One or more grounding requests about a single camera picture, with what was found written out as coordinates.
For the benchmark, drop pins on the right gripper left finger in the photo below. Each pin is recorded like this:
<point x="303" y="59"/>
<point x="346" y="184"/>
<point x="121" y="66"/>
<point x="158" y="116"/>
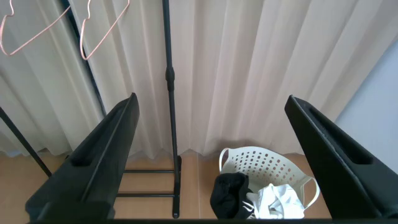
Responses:
<point x="99" y="161"/>

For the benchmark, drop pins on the white laundry basket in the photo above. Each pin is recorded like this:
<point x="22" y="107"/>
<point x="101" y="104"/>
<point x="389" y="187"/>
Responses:
<point x="264" y="165"/>

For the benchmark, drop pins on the pink clothes hanger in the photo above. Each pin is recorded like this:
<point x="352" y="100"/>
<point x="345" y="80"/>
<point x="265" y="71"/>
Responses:
<point x="102" y="37"/>
<point x="34" y="35"/>

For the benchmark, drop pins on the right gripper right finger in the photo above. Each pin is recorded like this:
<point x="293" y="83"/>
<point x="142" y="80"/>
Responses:
<point x="335" y="174"/>

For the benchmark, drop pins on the white garment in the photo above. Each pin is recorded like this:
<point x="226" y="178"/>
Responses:
<point x="276" y="202"/>

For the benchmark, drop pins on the black shorts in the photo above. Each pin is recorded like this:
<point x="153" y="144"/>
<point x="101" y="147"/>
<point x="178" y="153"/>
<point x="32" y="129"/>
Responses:
<point x="228" y="196"/>

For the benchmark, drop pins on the black clothes rack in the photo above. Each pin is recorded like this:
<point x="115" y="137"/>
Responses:
<point x="170" y="77"/>

